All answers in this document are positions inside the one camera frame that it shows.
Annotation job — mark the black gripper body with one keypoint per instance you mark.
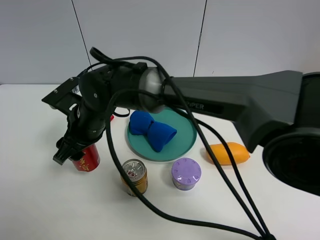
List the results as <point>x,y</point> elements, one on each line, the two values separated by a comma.
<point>86,121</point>

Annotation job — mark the gold drink can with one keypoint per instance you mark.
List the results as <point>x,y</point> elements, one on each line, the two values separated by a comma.
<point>137,173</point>

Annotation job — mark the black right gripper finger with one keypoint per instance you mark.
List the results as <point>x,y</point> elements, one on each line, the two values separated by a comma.
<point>77,156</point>

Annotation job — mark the purple lidded jar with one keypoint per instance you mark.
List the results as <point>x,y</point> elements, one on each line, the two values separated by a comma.
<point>186,173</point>

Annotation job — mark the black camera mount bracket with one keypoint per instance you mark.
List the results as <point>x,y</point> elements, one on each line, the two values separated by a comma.
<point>64,96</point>

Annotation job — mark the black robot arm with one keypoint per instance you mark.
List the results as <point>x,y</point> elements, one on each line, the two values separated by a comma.
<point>278,111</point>

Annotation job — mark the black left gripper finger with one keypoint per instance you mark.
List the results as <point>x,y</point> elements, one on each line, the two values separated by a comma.
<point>64,151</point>

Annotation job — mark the red drink can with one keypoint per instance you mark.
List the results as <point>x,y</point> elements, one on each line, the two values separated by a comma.
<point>90,160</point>

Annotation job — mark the blue folded cloth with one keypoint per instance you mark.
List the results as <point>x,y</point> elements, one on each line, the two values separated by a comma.
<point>158,134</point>

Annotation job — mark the teal round plate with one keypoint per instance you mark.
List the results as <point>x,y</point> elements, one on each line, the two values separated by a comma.
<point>176,148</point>

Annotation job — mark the yellow mango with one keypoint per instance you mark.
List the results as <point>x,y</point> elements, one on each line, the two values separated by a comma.
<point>239,153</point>

